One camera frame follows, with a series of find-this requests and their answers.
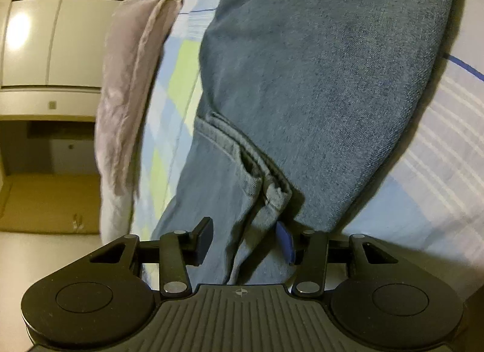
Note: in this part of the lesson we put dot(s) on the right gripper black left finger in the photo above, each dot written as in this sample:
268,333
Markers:
173,252

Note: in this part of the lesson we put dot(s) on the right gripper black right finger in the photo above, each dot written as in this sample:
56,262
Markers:
368,263

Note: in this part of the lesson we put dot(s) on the blue denim jeans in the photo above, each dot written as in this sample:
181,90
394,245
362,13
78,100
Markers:
303,101

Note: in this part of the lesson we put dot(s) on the white striped pillow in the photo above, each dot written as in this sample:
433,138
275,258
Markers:
115,213

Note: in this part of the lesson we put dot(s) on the checkered bed sheet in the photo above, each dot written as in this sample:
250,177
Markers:
430,203

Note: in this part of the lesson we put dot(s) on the mauve pillow far side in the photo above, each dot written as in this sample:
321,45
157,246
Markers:
132,49

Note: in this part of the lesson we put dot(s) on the white wardrobe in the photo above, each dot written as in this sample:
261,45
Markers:
53,42

